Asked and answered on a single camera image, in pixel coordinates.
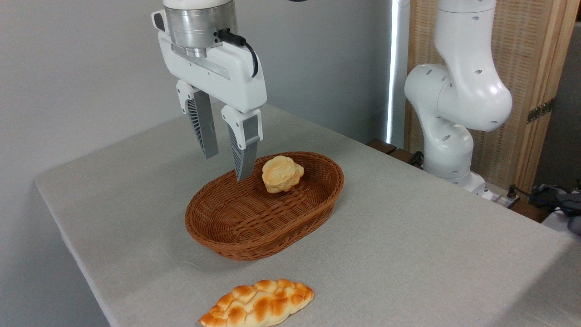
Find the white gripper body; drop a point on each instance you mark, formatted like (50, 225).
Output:
(227, 77)

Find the braided bread loaf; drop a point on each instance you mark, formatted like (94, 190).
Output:
(258, 304)

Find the grey device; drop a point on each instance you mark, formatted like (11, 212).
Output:
(573, 213)

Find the grey tablecloth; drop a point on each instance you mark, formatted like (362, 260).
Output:
(408, 250)

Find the wooden bamboo folding screen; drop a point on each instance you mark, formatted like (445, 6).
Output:
(526, 54)

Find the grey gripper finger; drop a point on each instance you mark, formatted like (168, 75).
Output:
(204, 122)
(247, 150)

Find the round bread roll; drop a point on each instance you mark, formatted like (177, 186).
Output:
(281, 175)

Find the white vertical pole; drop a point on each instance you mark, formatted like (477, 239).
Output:
(397, 68)

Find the brown wicker basket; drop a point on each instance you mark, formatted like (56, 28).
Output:
(254, 222)

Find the brown wooden block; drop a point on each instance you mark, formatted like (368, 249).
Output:
(401, 156)
(381, 146)

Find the metal screen hinge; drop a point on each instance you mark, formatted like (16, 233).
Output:
(540, 110)

